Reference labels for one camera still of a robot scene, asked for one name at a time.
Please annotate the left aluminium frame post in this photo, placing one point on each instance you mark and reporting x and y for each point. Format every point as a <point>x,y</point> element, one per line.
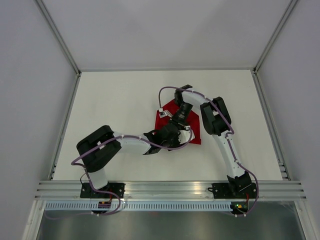
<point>57,35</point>

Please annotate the aluminium front rail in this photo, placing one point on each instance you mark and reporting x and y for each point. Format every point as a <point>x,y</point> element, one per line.
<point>284,190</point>

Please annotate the slotted white cable duct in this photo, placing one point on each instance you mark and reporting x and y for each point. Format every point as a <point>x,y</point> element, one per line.
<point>220,206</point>

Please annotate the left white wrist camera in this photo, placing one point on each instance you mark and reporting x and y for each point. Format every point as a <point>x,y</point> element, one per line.
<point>186,135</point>

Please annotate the right aluminium frame post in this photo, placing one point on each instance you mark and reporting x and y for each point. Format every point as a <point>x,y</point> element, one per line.
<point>275,34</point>

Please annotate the red cloth napkin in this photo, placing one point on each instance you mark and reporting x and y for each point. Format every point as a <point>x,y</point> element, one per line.
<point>193,121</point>

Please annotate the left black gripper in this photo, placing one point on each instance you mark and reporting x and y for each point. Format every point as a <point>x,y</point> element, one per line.
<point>177,141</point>

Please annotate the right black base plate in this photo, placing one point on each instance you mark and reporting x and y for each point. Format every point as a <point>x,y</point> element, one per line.
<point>223,191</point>

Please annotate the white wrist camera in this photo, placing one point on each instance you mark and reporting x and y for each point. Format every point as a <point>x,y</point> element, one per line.
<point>164,113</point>
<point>186,135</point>

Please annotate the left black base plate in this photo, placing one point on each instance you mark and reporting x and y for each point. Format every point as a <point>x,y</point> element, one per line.
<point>111,190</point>

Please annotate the aluminium frame post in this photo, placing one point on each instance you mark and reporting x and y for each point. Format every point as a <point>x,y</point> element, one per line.
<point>57,35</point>
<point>275,34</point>

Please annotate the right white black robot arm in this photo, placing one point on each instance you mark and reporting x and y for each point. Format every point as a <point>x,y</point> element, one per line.
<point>217,123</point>

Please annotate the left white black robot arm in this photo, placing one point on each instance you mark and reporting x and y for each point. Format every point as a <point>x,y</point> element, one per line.
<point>97,149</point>

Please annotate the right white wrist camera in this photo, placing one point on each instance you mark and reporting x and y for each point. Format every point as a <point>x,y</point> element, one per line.
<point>164,113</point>

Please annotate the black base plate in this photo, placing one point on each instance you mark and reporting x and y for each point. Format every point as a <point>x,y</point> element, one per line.
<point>111,190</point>
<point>223,191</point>

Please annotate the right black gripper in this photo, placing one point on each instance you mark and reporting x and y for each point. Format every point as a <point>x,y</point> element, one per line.
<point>179,123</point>

